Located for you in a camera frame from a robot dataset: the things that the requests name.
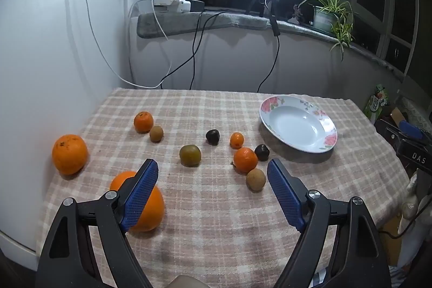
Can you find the beige checked tablecloth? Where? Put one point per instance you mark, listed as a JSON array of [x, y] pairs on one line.
[[209, 207]]

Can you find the black power adapter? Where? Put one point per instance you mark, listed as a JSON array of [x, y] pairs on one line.
[[197, 4]]

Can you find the spider plant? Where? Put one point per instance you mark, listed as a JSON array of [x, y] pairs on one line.
[[334, 9]]

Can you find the small brown round fruit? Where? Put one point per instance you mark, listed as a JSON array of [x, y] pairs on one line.
[[156, 133]]

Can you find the white refrigerator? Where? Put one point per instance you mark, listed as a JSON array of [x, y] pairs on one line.
[[40, 55]]

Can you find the brown round fruit with stem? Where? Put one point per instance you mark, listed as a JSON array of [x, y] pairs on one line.
[[255, 179]]

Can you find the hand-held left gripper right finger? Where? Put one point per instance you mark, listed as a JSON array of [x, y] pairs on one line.
[[285, 197]]

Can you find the small mandarin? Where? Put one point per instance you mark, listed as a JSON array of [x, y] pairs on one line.
[[237, 140]]

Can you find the large orange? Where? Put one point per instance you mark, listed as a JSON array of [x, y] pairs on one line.
[[152, 211], [69, 153]]

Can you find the green bag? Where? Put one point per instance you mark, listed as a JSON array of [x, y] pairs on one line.
[[378, 102]]

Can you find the medium mandarin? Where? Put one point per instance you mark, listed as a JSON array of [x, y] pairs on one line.
[[245, 159], [143, 122]]

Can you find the black box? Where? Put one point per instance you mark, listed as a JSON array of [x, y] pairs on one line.
[[416, 156]]

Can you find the grey stone window sill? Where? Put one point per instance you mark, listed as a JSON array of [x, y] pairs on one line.
[[175, 23]]

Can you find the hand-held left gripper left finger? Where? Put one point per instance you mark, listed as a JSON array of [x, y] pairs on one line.
[[141, 197]]

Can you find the white bag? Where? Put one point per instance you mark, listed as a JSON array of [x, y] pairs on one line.
[[413, 203]]

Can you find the greenish brown round fruit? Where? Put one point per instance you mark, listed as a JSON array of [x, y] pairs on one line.
[[190, 155]]

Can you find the green plant pot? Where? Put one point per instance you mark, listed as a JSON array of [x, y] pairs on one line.
[[320, 19]]

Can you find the blue object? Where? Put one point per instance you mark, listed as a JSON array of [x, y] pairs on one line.
[[410, 131]]

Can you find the small white charger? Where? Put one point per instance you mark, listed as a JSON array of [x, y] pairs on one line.
[[184, 4]]

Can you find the small dark ornament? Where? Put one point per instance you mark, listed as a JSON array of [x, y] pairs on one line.
[[296, 14]]

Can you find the white floral plate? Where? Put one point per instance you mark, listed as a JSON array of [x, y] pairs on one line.
[[298, 128]]

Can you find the dark purple round fruit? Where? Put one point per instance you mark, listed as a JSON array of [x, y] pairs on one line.
[[213, 137], [261, 152]]

